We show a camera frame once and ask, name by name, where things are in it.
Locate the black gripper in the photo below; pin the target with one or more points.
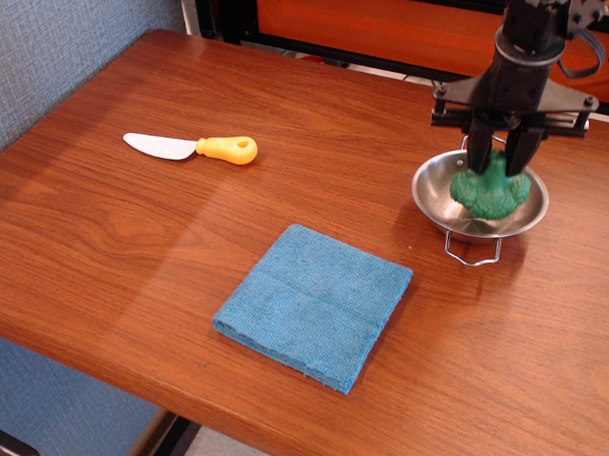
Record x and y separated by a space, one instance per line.
514 95

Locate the green toy broccoli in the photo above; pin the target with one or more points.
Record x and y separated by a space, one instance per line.
492 195

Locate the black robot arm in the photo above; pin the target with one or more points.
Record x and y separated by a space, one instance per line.
534 24

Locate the silver metal bowl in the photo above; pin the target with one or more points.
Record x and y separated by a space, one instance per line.
431 192

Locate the blue folded cloth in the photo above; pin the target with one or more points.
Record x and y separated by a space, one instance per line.
315 304

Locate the yellow handled toy knife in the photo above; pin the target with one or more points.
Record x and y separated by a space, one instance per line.
239 150

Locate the black metal frame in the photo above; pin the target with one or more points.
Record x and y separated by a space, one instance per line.
434 39

